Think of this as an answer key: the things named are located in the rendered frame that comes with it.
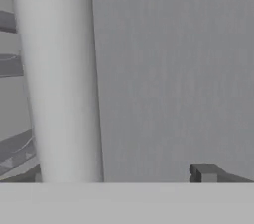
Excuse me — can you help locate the pale grey fridge door handle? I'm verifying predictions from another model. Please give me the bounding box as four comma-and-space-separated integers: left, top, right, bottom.
7, 0, 105, 183

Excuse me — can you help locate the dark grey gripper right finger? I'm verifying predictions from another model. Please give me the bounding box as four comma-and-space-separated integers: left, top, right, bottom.
189, 163, 254, 183

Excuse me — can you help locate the grey fridge shelf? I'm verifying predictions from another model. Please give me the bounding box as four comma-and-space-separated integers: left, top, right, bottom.
0, 9, 18, 35
0, 128, 38, 177
0, 53, 25, 79

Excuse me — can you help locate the grey fridge door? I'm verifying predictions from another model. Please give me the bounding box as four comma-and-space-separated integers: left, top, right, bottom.
88, 0, 254, 183

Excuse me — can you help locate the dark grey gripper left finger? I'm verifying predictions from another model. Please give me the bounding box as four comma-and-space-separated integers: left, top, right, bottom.
0, 163, 43, 183

